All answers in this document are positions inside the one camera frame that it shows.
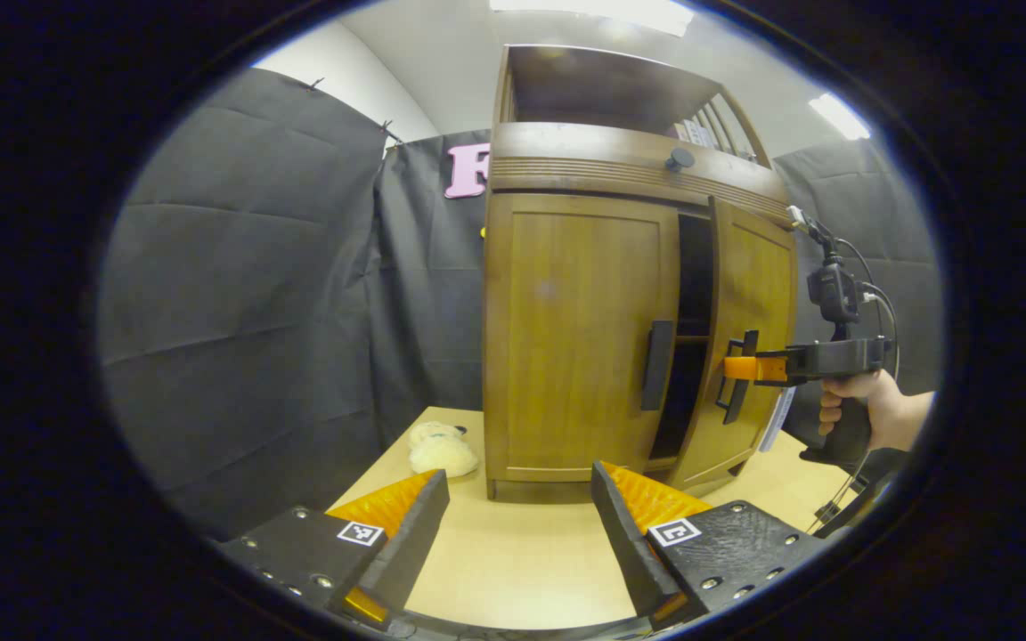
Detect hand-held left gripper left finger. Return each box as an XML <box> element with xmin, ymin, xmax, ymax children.
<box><xmin>219</xmin><ymin>469</ymin><xmax>452</xmax><ymax>633</ymax></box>

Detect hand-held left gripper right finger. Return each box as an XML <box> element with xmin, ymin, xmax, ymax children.
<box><xmin>590</xmin><ymin>460</ymin><xmax>830</xmax><ymax>629</ymax></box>

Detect wooden shoe cabinet door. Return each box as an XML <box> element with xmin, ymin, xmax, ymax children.
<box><xmin>484</xmin><ymin>191</ymin><xmax>681</xmax><ymax>486</ymax></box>
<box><xmin>666</xmin><ymin>198</ymin><xmax>799</xmax><ymax>491</ymax></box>

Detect cream plush toy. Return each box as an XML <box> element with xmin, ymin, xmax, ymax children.
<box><xmin>408</xmin><ymin>420</ymin><xmax>481</xmax><ymax>479</ymax></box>

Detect black door handle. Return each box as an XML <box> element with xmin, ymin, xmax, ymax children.
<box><xmin>640</xmin><ymin>320</ymin><xmax>674</xmax><ymax>412</ymax></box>
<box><xmin>715</xmin><ymin>330</ymin><xmax>760</xmax><ymax>426</ymax></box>

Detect wooden double-door shoe cabinet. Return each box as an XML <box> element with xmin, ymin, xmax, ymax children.
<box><xmin>482</xmin><ymin>45</ymin><xmax>799</xmax><ymax>504</ymax></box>

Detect white hanging tag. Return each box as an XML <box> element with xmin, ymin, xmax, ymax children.
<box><xmin>758</xmin><ymin>385</ymin><xmax>797</xmax><ymax>453</ymax></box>

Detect ceiling light panel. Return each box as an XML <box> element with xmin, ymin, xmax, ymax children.
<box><xmin>488</xmin><ymin>0</ymin><xmax>696</xmax><ymax>37</ymax></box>
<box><xmin>809</xmin><ymin>92</ymin><xmax>870</xmax><ymax>142</ymax></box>

